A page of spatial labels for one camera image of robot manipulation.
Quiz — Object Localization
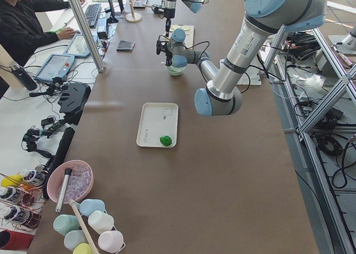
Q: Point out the folded grey cloth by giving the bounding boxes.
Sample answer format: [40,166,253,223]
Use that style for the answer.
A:
[116,40,136,52]

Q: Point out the light blue plastic cup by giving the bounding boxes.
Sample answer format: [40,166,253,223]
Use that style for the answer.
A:
[79,199,105,217]

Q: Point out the wooden rack handle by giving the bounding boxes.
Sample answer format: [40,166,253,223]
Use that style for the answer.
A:
[69,199,99,254]

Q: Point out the metal cylinder tube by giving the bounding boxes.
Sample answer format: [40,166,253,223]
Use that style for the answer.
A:
[55,168,72,213]

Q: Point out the aluminium frame truss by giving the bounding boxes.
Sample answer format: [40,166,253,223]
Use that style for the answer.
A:
[268,28,355,253]

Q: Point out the cream white plastic cup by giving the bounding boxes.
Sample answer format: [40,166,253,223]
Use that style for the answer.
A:
[88,211,114,234]

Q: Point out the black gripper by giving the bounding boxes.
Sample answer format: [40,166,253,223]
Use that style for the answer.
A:
[164,42,173,67]
[164,0,176,37]

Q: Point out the aluminium frame post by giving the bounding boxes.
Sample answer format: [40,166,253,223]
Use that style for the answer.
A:
[68,0,105,72]

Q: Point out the wooden mug tree stand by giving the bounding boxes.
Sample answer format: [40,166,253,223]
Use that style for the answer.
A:
[125,0,142,23]

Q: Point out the bamboo cutting board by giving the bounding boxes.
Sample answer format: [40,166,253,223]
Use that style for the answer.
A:
[169,25,194,48]

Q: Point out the cream rabbit serving tray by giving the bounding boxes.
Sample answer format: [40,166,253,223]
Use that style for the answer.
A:
[136,102,179,148]

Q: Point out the green lime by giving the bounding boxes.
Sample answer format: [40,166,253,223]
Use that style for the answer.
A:
[159,135,172,146]

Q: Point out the blue teach pendant tablet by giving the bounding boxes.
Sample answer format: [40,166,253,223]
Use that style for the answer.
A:
[35,54,75,82]

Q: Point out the mint green plastic cup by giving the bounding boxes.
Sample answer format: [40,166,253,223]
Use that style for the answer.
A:
[53,214,80,236]

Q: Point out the pale pink plastic cup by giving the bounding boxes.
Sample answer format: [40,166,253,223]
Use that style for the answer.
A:
[98,230,124,253]

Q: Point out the black long bar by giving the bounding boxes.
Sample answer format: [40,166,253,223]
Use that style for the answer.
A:
[42,127,75,200]

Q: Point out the clear plastic ice cubes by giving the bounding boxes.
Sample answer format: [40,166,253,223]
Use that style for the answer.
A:
[64,164,93,204]

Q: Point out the computer monitor stand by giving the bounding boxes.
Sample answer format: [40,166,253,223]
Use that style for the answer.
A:
[104,0,125,25]

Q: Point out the black controller device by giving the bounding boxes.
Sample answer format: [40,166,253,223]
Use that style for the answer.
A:
[57,82,91,125]

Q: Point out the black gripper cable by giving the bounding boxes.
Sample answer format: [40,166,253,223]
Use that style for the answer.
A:
[158,34,251,95]

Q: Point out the mint green bowl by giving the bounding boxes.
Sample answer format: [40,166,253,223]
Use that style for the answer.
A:
[166,66,186,76]

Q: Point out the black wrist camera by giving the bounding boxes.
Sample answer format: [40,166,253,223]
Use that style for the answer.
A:
[156,35,169,55]

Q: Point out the small labelled bottle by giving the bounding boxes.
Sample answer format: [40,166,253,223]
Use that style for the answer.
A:
[3,206,30,224]
[1,187,23,204]
[20,169,46,187]

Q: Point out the black computer keyboard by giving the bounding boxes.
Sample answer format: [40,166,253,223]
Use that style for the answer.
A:
[84,3,101,27]

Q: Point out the seated person in black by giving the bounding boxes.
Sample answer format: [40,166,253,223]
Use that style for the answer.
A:
[1,0,77,66]

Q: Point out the yellow lemon juice bottle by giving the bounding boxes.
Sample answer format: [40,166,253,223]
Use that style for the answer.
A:
[1,174,23,187]

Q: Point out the yellow plastic cup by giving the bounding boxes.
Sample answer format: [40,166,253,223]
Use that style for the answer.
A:
[72,243,93,254]

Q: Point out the black water bottle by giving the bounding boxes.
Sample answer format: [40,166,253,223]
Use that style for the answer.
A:
[9,61,37,91]

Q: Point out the pink ribbed bowl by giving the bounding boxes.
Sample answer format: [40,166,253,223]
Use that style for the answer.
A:
[47,160,94,204]

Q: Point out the copper wire bottle rack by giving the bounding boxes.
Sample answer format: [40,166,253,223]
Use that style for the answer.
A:
[1,170,47,233]

